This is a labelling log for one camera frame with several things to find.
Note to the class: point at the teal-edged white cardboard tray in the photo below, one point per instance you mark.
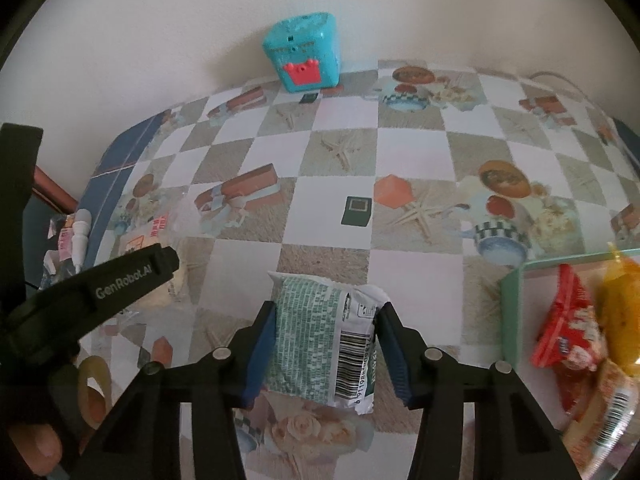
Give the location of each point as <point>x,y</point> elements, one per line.
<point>515,320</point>

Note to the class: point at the green and white snack packet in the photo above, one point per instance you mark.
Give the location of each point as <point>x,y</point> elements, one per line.
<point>315,340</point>

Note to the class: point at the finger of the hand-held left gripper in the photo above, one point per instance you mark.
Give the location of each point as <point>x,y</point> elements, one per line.
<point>167,262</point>

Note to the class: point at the translucent tape roll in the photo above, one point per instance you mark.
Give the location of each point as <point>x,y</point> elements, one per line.
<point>92,367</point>

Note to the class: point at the red printed snack bag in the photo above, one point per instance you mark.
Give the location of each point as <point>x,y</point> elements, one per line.
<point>567,330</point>

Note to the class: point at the person's left hand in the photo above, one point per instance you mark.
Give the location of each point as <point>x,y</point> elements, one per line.
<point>35,450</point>

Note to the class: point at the small pink tube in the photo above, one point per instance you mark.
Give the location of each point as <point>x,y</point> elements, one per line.
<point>66,244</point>

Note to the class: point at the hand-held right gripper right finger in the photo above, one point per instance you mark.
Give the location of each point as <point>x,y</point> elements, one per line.
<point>395,355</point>

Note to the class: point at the yellow snack packet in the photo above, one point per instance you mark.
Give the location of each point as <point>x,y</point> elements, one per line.
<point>622,310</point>

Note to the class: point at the round bun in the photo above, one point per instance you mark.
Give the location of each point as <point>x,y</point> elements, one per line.
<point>155,230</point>

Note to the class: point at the reddish wooden rail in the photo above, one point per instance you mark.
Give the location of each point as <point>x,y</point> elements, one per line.
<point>55,190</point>

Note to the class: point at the crumpled wrappers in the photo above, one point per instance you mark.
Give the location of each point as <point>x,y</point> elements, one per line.
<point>55,270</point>

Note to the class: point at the teal cube toy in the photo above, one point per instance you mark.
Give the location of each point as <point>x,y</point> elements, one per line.
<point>302,50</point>

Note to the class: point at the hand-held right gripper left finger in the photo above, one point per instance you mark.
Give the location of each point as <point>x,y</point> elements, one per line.
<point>262,350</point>

